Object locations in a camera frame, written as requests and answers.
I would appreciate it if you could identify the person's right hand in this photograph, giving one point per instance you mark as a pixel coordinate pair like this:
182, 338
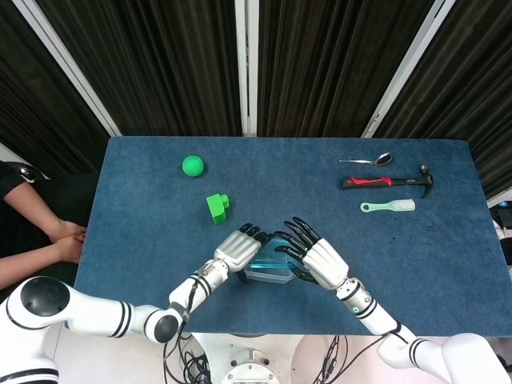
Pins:
70, 250

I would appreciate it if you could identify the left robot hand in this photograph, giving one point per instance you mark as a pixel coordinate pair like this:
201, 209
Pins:
238, 250

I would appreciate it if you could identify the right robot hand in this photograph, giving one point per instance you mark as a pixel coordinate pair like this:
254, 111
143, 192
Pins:
324, 262

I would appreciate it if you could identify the person's left hand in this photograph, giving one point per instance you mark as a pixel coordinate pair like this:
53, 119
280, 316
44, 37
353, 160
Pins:
72, 231

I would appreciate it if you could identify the teal translucent plastic container lid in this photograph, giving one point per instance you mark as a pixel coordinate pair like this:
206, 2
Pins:
272, 256

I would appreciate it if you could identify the clear container blue rim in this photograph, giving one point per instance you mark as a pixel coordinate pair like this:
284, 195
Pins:
268, 277

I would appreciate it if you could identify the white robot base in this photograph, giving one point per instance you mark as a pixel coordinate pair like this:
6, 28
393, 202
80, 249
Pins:
248, 360

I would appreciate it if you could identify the person's right forearm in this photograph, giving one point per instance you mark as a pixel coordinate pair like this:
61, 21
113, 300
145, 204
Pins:
28, 262

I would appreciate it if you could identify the person's left forearm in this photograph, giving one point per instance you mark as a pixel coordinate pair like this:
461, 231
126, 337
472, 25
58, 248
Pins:
36, 212

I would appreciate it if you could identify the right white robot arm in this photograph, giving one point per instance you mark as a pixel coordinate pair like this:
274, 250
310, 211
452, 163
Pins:
384, 320

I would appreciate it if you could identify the green building block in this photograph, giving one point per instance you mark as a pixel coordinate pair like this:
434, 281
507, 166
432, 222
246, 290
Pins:
217, 209

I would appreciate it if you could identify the blue table cloth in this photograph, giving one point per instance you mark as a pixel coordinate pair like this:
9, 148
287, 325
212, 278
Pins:
300, 192

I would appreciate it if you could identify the person's black sleeve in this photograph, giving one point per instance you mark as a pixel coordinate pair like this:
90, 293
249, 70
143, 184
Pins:
18, 178

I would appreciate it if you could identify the red and black hammer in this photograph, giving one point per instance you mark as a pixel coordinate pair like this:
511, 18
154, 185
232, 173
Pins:
368, 182

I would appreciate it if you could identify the green ball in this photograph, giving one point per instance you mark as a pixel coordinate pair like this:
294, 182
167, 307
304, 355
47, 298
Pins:
193, 165

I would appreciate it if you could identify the light green brush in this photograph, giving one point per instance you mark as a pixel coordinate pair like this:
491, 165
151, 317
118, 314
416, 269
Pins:
402, 205

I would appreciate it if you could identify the metal spoon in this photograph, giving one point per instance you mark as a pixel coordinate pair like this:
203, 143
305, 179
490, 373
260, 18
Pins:
385, 158

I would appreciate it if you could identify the black device with blue light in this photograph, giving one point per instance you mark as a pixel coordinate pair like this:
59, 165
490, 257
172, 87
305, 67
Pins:
502, 224

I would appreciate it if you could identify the dark pleated curtain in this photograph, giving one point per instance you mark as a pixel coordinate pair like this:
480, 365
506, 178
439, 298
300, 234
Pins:
160, 60

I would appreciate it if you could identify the slanted white frame post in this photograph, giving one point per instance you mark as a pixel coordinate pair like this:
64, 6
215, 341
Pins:
68, 68
408, 68

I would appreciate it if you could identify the upright white frame post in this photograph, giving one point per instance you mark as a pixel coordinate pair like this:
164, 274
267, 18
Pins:
246, 68

